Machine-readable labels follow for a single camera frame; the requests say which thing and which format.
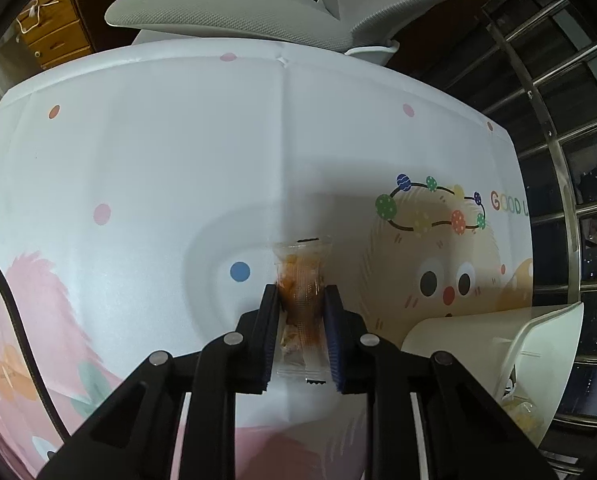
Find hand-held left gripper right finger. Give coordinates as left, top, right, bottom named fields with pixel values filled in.
left=323, top=284, right=572, bottom=480

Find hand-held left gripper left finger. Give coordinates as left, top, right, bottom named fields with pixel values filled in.
left=37, top=284, right=282, bottom=480

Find small clear orange snack packet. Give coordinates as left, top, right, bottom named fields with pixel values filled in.
left=272, top=237, right=333, bottom=386

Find white plastic bin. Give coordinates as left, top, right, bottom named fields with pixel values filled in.
left=401, top=302, right=584, bottom=448

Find yellow snack packet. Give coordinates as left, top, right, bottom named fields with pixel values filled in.
left=501, top=395, right=542, bottom=441

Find metal window bars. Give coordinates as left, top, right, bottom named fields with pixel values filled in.
left=481, top=0, right=597, bottom=476

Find grey office chair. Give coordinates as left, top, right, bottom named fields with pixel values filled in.
left=104, top=0, right=547, bottom=66

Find wooden desk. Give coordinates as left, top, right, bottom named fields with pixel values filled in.
left=16, top=0, right=324, bottom=71

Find black cable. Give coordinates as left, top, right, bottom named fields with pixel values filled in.
left=0, top=244, right=66, bottom=443

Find white cable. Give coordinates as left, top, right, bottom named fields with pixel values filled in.
left=17, top=0, right=62, bottom=35

